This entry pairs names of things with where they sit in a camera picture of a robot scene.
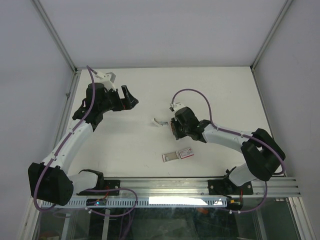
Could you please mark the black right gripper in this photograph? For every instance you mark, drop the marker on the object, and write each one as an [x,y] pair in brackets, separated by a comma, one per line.
[175,122]

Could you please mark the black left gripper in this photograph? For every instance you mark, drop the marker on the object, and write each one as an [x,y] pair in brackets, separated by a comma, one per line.
[127,103]

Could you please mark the white stapler magazine part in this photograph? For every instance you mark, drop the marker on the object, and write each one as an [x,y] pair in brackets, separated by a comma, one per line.
[159,123]

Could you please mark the red white staple box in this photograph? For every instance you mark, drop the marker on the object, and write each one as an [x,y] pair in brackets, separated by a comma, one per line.
[186,153]

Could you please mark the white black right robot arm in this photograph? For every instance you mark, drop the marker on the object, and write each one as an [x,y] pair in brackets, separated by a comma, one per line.
[261,153]

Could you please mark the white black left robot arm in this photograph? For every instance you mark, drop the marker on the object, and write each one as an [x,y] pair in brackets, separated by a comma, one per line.
[49,180]

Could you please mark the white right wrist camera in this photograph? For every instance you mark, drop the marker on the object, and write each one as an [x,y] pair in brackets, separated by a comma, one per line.
[176,106]

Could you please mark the left aluminium frame post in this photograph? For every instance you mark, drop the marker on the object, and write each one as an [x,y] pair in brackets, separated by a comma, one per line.
[38,6]

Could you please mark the aluminium frame post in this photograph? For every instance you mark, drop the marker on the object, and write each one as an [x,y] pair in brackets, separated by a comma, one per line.
[278,20]
[38,6]

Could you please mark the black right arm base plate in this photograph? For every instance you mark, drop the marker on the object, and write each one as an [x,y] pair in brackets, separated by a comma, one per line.
[226,188]

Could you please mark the white slotted cable duct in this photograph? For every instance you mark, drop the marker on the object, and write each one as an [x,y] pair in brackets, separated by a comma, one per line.
[148,202]

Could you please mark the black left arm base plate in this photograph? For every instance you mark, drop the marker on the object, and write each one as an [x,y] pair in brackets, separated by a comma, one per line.
[110,187]

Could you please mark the aluminium mounting rail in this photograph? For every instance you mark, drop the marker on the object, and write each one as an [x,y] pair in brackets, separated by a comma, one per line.
[277,187]

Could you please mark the right aluminium frame post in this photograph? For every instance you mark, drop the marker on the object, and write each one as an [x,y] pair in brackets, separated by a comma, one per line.
[278,20]

